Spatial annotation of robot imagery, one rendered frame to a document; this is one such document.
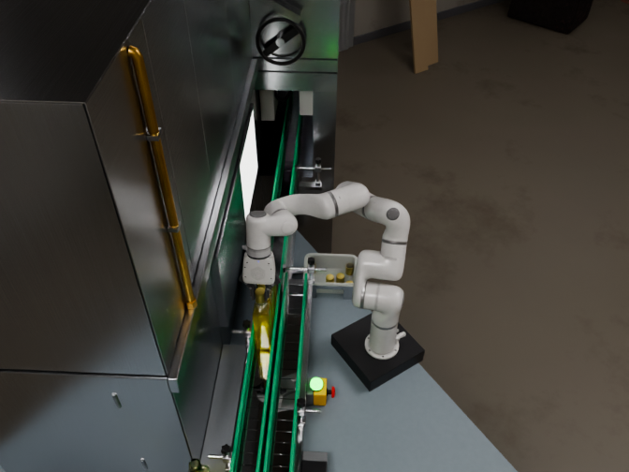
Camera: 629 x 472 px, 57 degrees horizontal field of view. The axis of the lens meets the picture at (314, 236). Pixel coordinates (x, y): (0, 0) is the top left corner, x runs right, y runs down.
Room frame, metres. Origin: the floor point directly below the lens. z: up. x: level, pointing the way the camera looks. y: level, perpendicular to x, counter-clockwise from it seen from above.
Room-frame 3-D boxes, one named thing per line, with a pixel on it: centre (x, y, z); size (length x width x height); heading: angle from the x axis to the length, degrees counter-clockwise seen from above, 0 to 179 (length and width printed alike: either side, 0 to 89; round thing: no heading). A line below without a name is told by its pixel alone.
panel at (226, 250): (1.69, 0.29, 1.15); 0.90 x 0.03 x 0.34; 178
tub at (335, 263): (1.65, -0.07, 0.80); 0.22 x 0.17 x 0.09; 88
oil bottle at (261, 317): (1.24, 0.18, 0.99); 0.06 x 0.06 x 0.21; 87
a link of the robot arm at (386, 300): (1.29, -0.24, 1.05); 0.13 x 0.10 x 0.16; 79
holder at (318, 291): (1.65, -0.04, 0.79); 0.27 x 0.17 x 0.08; 88
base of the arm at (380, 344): (1.29, -0.26, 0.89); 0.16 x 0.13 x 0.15; 120
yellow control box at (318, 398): (1.10, -0.01, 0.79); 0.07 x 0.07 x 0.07; 88
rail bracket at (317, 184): (2.17, 0.01, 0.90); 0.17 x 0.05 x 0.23; 88
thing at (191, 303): (0.99, 0.32, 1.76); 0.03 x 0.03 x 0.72; 88
